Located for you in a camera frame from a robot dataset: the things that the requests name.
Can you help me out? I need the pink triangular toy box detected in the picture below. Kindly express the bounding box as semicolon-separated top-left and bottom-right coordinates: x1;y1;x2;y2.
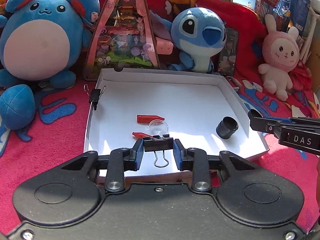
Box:
84;0;159;80

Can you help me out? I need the black binder clip on tray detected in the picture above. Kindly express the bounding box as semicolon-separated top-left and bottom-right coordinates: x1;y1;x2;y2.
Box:
84;84;106;111

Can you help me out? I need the white cardboard box tray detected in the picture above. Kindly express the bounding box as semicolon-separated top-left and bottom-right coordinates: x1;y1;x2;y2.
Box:
83;67;270;184

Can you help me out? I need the black binder clip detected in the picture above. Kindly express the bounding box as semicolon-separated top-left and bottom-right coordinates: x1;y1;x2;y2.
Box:
84;84;106;111
143;134;174;168

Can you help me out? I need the red crayon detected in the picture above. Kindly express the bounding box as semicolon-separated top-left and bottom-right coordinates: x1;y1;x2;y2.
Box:
137;115;165;124
132;132;152;139

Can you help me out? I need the black round cylinder container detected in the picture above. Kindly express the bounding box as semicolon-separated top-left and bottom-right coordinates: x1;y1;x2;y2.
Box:
216;116;239;139

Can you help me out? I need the blue paper bag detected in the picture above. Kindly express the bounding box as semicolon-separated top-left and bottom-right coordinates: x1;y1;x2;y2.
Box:
273;0;310;36

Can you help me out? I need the blue round mouse plush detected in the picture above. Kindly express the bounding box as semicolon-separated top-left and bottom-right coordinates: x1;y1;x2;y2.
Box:
1;0;100;130

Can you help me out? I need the blue Stitch plush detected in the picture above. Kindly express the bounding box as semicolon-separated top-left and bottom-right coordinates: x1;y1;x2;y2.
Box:
149;7;227;74

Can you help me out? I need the pink bunny plush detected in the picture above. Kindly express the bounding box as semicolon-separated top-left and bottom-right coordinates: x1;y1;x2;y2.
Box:
258;14;299;102

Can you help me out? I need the small pink cube toy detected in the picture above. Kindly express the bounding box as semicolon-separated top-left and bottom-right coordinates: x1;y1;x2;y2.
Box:
156;37;174;55

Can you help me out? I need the smartphone leaning on sofa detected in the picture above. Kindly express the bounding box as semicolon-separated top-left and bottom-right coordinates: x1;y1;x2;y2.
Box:
218;28;239;76

